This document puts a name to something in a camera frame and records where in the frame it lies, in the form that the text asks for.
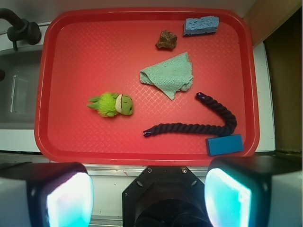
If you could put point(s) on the grey sink basin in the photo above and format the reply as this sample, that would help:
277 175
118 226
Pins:
19 74

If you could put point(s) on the green plush toy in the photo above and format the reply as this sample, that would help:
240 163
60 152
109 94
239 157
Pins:
111 104

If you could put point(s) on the blue rectangular block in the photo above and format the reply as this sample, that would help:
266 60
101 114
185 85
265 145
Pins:
224 145

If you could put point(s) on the teal folded cloth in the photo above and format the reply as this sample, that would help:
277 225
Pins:
170 76

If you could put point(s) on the light blue sponge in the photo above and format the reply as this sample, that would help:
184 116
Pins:
201 26

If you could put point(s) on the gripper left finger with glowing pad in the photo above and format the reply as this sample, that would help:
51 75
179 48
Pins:
45 195

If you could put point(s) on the red plastic tray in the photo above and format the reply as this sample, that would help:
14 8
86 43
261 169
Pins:
90 52

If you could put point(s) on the brown rock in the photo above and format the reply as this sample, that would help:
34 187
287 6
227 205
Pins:
167 40

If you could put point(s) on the black faucet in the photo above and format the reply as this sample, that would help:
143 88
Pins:
21 29

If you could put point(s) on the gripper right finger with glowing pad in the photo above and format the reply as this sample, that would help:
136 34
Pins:
256 191

